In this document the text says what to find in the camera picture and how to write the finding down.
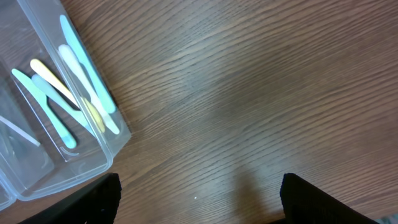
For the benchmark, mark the left clear plastic container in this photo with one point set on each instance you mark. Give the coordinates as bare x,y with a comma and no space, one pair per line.
22,163

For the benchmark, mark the yellow plastic knife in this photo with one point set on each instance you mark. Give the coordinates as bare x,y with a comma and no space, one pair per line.
47,75

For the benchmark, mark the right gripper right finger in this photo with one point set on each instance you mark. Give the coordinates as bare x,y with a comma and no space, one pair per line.
304,203

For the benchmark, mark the clear plastic container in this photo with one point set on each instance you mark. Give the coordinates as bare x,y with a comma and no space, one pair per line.
22,163
31,29

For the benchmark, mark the right clear plastic container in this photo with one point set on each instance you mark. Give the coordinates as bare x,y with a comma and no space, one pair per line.
31,29

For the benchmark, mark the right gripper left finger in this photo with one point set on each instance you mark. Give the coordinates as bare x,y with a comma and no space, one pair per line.
97,202

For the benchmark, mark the cream plastic knife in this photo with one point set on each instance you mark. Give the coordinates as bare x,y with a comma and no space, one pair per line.
74,65

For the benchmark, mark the light blue knife top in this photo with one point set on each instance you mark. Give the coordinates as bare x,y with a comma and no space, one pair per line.
41,98

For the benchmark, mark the white plastic knife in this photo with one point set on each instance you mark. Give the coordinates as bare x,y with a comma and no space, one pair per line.
73,40

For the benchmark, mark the pale blue knife bottom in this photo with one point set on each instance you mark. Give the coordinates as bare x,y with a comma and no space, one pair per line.
55,96

